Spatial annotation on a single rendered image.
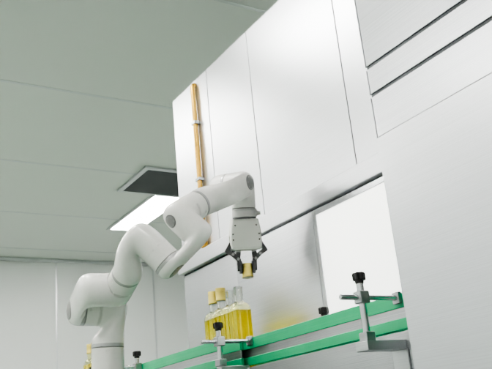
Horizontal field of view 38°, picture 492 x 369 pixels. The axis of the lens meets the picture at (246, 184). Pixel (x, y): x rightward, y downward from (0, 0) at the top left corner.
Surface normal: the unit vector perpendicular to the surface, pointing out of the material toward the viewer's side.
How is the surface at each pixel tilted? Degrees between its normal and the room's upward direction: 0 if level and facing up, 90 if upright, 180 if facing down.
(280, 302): 90
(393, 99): 90
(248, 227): 103
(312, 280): 90
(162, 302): 90
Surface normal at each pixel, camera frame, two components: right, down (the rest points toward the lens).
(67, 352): 0.51, -0.32
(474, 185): -0.85, -0.09
